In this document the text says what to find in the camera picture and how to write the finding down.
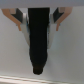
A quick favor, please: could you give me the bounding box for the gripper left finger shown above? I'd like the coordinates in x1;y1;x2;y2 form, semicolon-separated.
1;7;32;49

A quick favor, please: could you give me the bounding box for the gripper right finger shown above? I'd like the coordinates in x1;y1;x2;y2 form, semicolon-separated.
46;7;74;48

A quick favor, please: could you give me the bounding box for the black door handle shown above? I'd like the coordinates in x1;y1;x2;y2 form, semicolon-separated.
27;7;52;76

